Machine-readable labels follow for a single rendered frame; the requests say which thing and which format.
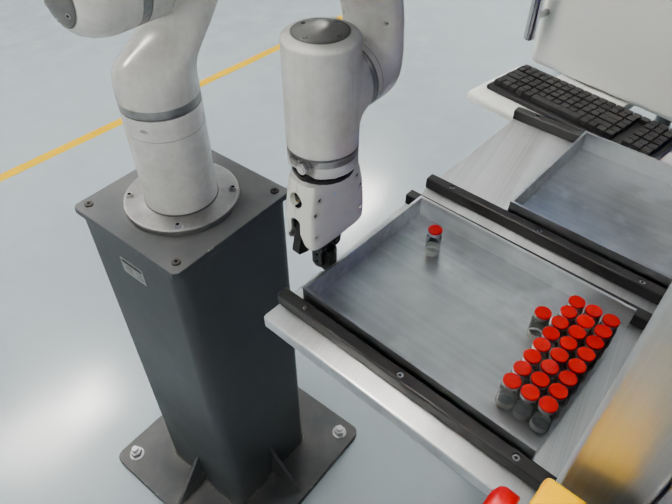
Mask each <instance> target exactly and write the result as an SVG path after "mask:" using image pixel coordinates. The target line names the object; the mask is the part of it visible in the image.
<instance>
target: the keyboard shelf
mask: <svg viewBox="0 0 672 504"><path fill-rule="evenodd" d="M519 67H521V66H518V67H516V68H514V69H512V70H510V71H508V72H506V73H509V72H512V71H513V70H515V69H516V70H517V68H519ZM506 73H504V74H502V75H500V76H498V77H501V76H503V75H506ZM498 77H496V78H498ZM496 78H494V79H492V80H490V81H488V82H486V83H484V84H482V85H480V86H478V87H476V88H474V89H472V90H470V91H469V92H468V94H467V99H468V100H470V101H472V102H474V103H476V104H478V105H480V106H482V107H484V108H486V109H488V110H490V111H491V112H493V113H495V114H497V115H499V116H501V117H503V118H505V119H507V120H509V121H512V120H513V115H514V111H515V109H517V108H518V107H521V108H524V109H526V110H529V111H532V110H530V109H528V108H526V107H524V106H522V105H520V104H518V103H516V102H514V101H512V100H510V99H508V98H506V97H504V96H502V95H500V94H498V93H496V92H494V91H491V90H489V89H488V88H487V84H488V83H491V82H493V81H495V79H496ZM557 78H559V79H561V81H562V80H564V81H566V82H568V83H569V84H573V85H575V86H576V87H579V88H582V89H584V91H585V90H586V91H588V92H591V93H592V94H595V95H597V96H600V98H601V97H602V98H604V99H606V100H608V102H609V101H611V102H613V103H615V104H616V106H617V105H620V106H622V107H625V109H630V108H632V107H633V106H634V105H632V104H630V103H628V102H626V101H623V100H621V99H619V98H616V97H614V96H612V95H610V94H607V93H605V92H603V91H600V90H598V89H596V88H594V87H591V86H589V85H587V84H584V83H582V82H580V81H578V80H575V79H573V78H571V77H568V76H566V75H564V74H561V75H559V76H557ZM625 109H624V110H625ZM532 112H534V111H532ZM534 113H536V112H534ZM658 160H661V161H664V162H666V163H669V164H671V165H672V149H671V150H670V151H668V152H667V153H665V154H664V155H663V156H661V157H660V158H659V159H658Z"/></svg>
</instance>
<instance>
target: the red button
mask: <svg viewBox="0 0 672 504"><path fill-rule="evenodd" d="M519 501H520V496H518V495H517V494H516V493H514V492H513V491H512V490H510V489H509V488H508V487H505V486H499V487H497V488H495V489H493V490H492V491H491V492H490V493H489V495H488V496H487V498H486V499H485V501H484V502H483V504H518V503H519Z"/></svg>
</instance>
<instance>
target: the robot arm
mask: <svg viewBox="0 0 672 504"><path fill-rule="evenodd" d="M217 1H218V0H44V4H45V6H46V7H47V8H48V9H49V11H50V12H51V14H52V15H53V17H54V18H55V19H56V20H57V21H58V23H60V24H61V25H62V26H63V27H64V28H66V29H67V30H68V31H70V32H72V33H74V34H76V35H78V36H81V37H86V38H95V39H98V38H105V37H112V36H115V35H118V34H121V33H123V32H126V31H128V30H131V29H133V28H136V29H135V31H134V32H133V34H132V36H131V37H130V39H129V40H128V42H127V43H126V45H125V46H124V47H123V49H122V50H121V52H120V53H119V55H118V56H117V58H116V60H115V62H114V64H113V66H112V69H111V81H112V86H113V90H114V94H115V98H116V102H117V105H118V108H119V112H120V115H121V119H122V122H123V126H124V129H125V133H126V136H127V139H128V143H129V146H130V150H131V153H132V157H133V160H134V164H135V167H136V171H137V174H138V178H137V179H136V180H135V181H133V182H132V184H131V185H130V186H129V188H128V189H127V191H126V193H125V196H124V200H123V202H124V209H125V212H126V215H127V217H128V219H129V220H130V221H131V223H133V224H134V225H135V226H136V227H138V228H140V229H141V230H143V231H146V232H149V233H152V234H156V235H162V236H182V235H188V234H194V233H197V232H201V231H204V230H206V229H209V228H211V227H213V226H215V225H217V224H218V223H220V222H221V221H223V220H224V219H225V218H227V217H228V216H229V215H230V214H231V213H232V211H233V210H234V209H235V207H236V205H237V204H238V201H239V197H240V190H239V185H238V181H237V179H236V178H235V176H234V175H233V174H232V173H231V172H230V171H229V170H227V169H226V168H224V167H222V166H220V165H218V164H215V163H213V157H212V151H211V145H210V140H209V134H208V128H207V123H206V117H205V111H204V106H203V100H202V95H201V89H200V83H199V77H198V70H197V58H198V54H199V50H200V47H201V45H202V42H203V40H204V37H205V35H206V32H207V30H208V27H209V25H210V22H211V19H212V17H213V14H214V11H215V8H216V5H217ZM340 4H341V10H342V18H343V20H342V19H338V18H332V17H311V18H305V19H301V20H298V21H295V22H293V23H291V24H289V25H288V26H287V27H285V28H284V29H283V31H282V32H281V34H280V54H281V70H282V85H283V100H284V115H285V131H286V144H287V160H288V164H290V165H291V166H292V171H291V172H290V174H289V180H288V188H287V200H286V219H287V229H288V234H289V236H290V237H293V236H294V241H293V247H292V250H293V251H295V252H296V253H298V254H302V253H305V252H307V251H309V249H310V250H312V261H313V262H314V264H315V265H316V266H318V267H321V268H322V269H324V270H326V269H327V268H328V267H330V266H331V265H332V264H333V263H335V262H336V261H337V246H336V244H338V243H339V241H340V238H341V233H343V232H344V231H345V230H346V229H348V228H349V227H350V226H352V225H353V224H354V223H355V222H356V221H357V220H358V219H359V218H360V217H361V215H362V209H363V187H362V176H361V169H360V164H359V161H358V158H359V132H360V122H361V118H362V116H363V113H364V112H365V110H366V109H367V107H368V106H369V105H371V104H372V103H374V102H375V101H377V100H378V99H380V98H381V97H383V96H384V95H385V94H387V93H388V92H389V91H390V90H391V89H392V88H393V87H394V85H395V84H396V82H397V80H398V78H399V75H400V72H401V68H402V62H403V52H404V30H405V14H404V0H340Z"/></svg>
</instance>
